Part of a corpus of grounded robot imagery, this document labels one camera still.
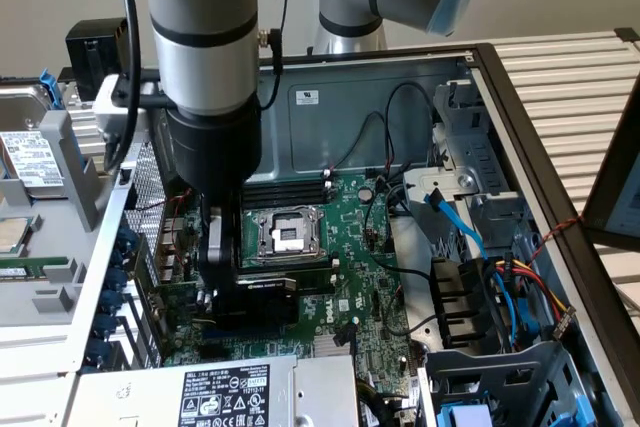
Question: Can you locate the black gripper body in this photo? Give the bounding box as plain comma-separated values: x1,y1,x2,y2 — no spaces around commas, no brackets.
166,101,262,208

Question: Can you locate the green graphics card black shroud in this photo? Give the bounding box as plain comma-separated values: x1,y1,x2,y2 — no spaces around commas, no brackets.
134,266,304,343

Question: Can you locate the black RAM slot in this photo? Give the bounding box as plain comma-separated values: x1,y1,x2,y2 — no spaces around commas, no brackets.
242,196,334,206
287,270,335,289
242,184,334,193
242,177,334,186
238,260,341,276
242,190,334,199

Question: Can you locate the silver CPU socket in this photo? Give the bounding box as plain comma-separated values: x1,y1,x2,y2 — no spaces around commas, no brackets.
242,204,329,269

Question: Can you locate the blue slot retention clip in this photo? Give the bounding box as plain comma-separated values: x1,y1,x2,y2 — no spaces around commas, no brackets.
118,226,139,253
102,292,125,317
107,266,129,293
91,342,114,368
97,316,121,343

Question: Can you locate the grey metal PC case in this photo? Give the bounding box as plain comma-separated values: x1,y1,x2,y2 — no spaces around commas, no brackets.
0,41,640,427

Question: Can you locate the black power adapter box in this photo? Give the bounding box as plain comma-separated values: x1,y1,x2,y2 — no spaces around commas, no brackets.
65,18,130,102

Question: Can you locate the green motherboard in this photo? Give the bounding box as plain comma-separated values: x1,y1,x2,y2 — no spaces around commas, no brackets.
159,174,426,398

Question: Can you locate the silver hard disk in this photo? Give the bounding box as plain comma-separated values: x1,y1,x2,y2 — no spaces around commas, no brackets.
0,84,69,198

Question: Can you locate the green RAM stick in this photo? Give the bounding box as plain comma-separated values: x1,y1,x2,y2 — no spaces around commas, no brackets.
0,256,69,281

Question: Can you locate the silver CPU chip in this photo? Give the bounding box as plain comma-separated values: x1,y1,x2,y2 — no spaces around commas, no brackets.
0,214,39,256

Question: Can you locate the grey plastic parts rack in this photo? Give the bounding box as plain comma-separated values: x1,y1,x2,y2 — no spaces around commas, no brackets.
0,109,114,329

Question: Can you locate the silver chipset heatsink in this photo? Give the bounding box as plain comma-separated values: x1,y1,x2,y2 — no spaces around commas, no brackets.
313,334,352,359

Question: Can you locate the grey power supply unit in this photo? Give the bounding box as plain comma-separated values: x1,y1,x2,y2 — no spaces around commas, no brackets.
64,351,361,427

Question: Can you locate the grey metal disk bay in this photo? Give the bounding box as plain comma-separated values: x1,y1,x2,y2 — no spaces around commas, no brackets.
417,339,609,427

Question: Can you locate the black framed monitor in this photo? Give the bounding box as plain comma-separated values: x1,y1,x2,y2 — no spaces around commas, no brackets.
582,91,640,254

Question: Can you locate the red black twisted wire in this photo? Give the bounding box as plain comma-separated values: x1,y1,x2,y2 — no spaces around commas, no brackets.
527,215,587,269
162,188,195,268

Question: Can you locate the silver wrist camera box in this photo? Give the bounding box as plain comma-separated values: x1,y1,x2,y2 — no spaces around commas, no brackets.
92,74,169,146

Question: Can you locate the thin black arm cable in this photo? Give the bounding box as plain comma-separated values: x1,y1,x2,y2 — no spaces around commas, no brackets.
256,0,297,111

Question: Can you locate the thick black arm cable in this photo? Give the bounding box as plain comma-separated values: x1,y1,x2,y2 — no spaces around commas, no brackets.
103,0,143,174

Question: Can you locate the thin black wire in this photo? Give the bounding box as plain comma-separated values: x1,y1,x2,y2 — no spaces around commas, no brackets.
329,110,387,173
384,81,434,171

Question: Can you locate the thick black wire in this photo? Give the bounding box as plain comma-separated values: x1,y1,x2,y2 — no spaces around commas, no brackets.
363,181,437,282

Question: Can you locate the blue SATA wire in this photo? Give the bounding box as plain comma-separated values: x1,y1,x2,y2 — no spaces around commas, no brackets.
423,188,542,344

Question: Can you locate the black plastic cable guide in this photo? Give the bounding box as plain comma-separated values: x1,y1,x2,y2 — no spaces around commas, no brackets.
429,256,507,349

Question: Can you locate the multicolour disk power wire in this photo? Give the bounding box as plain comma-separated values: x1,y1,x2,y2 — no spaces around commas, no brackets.
492,255,577,341

